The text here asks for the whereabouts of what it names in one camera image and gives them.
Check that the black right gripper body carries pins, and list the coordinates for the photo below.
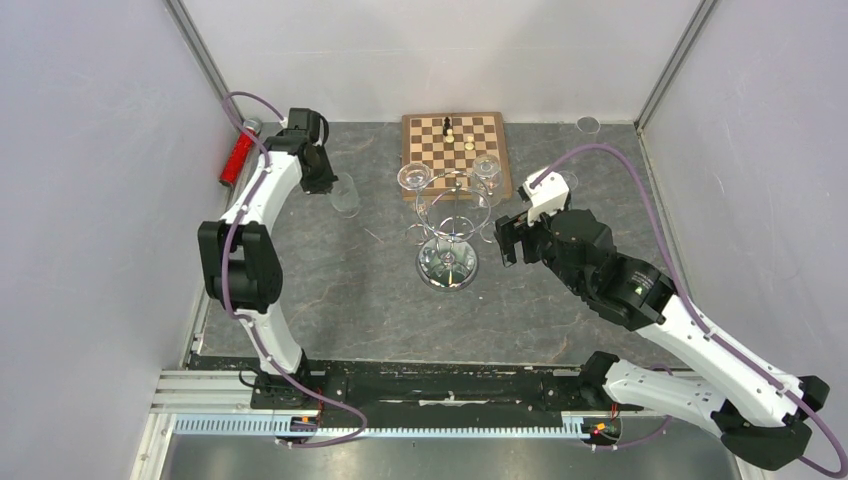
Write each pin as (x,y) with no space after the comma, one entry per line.
(537,240)

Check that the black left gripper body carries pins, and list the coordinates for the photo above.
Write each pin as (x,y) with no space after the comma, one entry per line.
(320,178)

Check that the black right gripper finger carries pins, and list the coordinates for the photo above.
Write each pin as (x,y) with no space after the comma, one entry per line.
(516,224)
(507,238)

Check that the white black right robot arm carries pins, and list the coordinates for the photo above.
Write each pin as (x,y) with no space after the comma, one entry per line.
(758,412)

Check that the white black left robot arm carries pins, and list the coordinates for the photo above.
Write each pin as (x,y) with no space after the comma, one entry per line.
(240,265)

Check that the chrome wine glass rack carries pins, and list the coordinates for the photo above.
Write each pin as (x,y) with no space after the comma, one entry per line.
(447,260)

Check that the red cylindrical can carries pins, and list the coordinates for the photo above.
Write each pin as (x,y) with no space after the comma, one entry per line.
(239,153)

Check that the wooden chessboard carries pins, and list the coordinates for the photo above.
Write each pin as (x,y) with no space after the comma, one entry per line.
(423,142)

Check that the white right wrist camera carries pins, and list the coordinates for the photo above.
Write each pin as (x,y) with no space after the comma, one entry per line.
(549,197)

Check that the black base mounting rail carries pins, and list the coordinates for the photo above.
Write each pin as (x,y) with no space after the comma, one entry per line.
(384,395)

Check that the white slotted cable duct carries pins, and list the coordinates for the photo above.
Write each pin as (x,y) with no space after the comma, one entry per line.
(294,427)

